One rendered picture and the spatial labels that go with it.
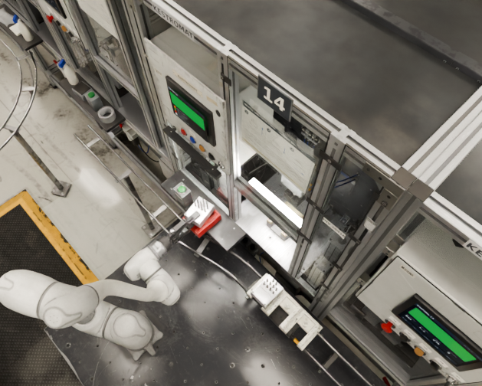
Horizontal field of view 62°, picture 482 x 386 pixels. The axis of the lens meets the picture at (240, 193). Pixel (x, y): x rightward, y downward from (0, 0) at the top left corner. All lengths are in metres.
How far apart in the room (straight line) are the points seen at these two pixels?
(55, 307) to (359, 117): 1.07
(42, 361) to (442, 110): 2.74
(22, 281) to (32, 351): 1.64
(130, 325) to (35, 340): 1.29
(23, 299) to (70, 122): 2.59
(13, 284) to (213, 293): 1.04
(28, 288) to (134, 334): 0.63
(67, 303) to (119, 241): 1.77
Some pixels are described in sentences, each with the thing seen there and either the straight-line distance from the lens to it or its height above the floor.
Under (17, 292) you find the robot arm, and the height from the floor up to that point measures 1.52.
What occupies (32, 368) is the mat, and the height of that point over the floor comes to 0.01.
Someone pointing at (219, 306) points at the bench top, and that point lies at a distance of 2.19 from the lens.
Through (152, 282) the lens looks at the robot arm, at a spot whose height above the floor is 1.03.
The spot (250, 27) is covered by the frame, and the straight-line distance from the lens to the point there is 1.28.
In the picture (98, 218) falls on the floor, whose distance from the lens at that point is 3.30.
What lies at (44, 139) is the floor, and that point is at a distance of 3.90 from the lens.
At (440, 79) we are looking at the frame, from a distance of 1.25.
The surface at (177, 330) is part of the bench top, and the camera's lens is 2.19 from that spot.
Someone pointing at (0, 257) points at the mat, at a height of 0.01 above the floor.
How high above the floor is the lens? 2.82
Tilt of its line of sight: 62 degrees down
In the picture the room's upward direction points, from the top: 1 degrees counter-clockwise
